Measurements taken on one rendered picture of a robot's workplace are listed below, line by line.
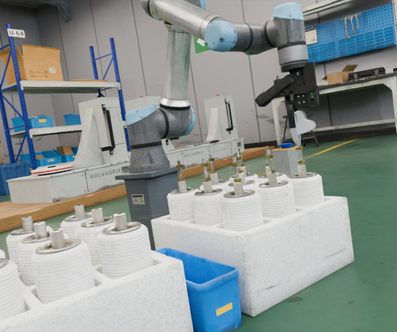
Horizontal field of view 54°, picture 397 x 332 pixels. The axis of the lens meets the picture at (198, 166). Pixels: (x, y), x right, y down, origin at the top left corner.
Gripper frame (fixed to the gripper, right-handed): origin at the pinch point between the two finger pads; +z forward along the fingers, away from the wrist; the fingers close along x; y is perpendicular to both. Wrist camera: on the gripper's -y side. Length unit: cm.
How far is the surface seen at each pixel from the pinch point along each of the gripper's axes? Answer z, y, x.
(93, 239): 12, -35, -46
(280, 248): 22.7, -2.7, -21.6
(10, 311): 16, -34, -68
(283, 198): 12.7, -2.3, -14.1
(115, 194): 32, -163, 138
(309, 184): 11.5, 2.8, -4.3
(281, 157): 6.2, -8.7, 21.0
